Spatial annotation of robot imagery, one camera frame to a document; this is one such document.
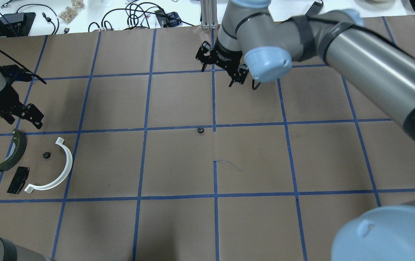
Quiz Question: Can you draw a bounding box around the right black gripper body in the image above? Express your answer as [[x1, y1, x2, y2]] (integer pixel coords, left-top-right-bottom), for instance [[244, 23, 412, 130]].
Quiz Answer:
[[209, 42, 246, 75]]

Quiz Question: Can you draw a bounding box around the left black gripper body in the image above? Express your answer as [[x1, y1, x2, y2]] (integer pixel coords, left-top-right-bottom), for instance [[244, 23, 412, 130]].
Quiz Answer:
[[0, 84, 23, 117]]

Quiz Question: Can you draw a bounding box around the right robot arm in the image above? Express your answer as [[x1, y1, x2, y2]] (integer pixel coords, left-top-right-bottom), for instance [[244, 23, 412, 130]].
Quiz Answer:
[[196, 0, 415, 261]]

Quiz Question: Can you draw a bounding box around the green brake shoe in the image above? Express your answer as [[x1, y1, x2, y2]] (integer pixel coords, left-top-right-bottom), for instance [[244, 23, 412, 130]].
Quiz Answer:
[[0, 129, 28, 172]]

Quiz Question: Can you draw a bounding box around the black brake pad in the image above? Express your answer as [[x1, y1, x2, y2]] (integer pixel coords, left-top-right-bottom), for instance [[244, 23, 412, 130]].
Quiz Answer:
[[7, 166, 30, 194]]

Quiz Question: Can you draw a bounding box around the black tripod stand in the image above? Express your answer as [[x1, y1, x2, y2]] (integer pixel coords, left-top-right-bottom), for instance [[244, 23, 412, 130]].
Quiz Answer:
[[0, 11, 37, 37]]

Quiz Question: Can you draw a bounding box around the bag of nuts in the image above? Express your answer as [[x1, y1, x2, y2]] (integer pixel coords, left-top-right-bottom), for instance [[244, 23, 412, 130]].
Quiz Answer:
[[58, 0, 85, 24]]

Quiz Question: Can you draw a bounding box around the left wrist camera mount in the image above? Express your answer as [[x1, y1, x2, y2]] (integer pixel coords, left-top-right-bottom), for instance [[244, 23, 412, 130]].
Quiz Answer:
[[0, 65, 47, 84]]

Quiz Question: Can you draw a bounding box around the aluminium frame post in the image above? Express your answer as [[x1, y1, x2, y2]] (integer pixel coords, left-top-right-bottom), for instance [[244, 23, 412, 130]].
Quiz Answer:
[[200, 0, 219, 30]]

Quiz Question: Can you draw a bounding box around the white curved plastic bracket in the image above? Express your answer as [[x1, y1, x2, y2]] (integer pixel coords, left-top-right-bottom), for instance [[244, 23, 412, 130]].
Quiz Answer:
[[23, 135, 73, 194]]

